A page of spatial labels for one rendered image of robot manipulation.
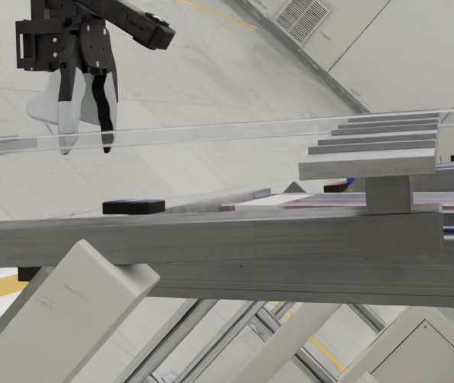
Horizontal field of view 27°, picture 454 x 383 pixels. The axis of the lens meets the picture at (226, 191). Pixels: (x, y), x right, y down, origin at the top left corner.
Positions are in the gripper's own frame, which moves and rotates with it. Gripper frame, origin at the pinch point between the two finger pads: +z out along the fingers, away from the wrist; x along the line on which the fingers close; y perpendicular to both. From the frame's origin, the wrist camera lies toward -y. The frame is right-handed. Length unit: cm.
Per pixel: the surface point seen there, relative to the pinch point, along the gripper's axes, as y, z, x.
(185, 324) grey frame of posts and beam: 13, 32, -60
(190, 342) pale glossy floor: 51, 58, -159
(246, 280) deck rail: -20.8, 12.8, 10.0
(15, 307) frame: 1.6, 15.5, 14.4
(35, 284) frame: -0.7, 13.2, 14.4
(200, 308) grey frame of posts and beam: 10, 29, -60
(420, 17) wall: 75, -119, -871
